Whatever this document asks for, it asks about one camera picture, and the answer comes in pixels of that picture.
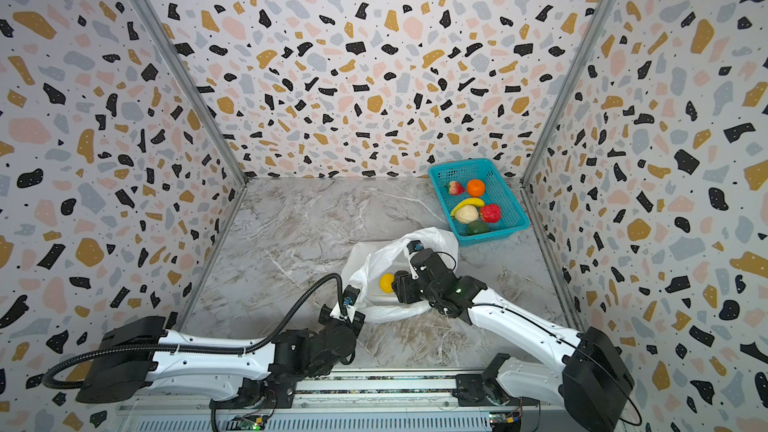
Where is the yellow lemon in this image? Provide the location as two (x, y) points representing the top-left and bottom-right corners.
(379, 273), (395, 294)

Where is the white plastic bag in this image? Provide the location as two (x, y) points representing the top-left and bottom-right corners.
(341, 227), (459, 323)

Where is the green fruit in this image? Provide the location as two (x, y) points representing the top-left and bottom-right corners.
(466, 220), (490, 236)

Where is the cream pear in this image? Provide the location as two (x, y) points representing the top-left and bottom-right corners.
(454, 205), (479, 224)

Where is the red apple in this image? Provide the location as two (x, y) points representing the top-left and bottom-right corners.
(479, 204), (502, 223)

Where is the teal plastic mesh basket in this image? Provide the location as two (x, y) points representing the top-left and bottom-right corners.
(428, 159), (530, 246)

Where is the yellow banana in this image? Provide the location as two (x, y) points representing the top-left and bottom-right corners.
(450, 197), (485, 217)

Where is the red strawberry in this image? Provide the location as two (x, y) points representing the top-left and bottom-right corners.
(446, 181), (465, 196)

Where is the orange fruit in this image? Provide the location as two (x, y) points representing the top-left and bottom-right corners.
(466, 179), (486, 198)

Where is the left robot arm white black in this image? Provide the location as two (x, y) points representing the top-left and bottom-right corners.
(76, 312), (365, 409)

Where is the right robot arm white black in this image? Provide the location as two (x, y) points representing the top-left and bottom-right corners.
(379, 241), (634, 431)

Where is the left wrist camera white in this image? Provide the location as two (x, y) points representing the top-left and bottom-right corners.
(340, 285), (361, 315)

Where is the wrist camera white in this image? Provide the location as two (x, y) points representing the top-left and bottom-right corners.
(340, 285), (361, 315)
(406, 240), (424, 255)

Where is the black corrugated cable conduit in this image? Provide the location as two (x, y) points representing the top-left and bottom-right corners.
(41, 272), (349, 390)

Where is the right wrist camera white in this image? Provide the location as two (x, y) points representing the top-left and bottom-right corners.
(406, 240), (424, 255)

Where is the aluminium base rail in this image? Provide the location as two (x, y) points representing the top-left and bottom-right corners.
(109, 367), (582, 431)

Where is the right aluminium corner post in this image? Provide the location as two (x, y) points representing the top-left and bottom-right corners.
(520, 0), (637, 187)

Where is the aluminium corner post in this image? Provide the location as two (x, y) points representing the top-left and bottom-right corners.
(520, 0), (637, 187)
(103, 0), (248, 187)

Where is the left aluminium corner post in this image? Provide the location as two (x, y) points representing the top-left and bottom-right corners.
(103, 0), (248, 187)

